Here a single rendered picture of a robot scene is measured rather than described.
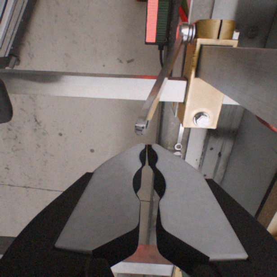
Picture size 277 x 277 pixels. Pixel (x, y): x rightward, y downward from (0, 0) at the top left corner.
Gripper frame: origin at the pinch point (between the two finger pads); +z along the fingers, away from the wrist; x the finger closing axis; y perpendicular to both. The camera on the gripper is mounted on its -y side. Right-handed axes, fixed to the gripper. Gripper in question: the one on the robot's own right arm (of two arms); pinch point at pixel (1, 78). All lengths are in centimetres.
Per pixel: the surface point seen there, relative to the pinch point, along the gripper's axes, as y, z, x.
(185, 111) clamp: -28.7, -5.4, 2.4
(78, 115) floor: 17, 83, 38
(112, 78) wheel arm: -18.3, -4.2, -1.5
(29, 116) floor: 50, 84, 41
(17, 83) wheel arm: -4.9, -3.8, -0.1
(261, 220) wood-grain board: -45, -7, 22
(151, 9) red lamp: -23.7, 11.6, -11.4
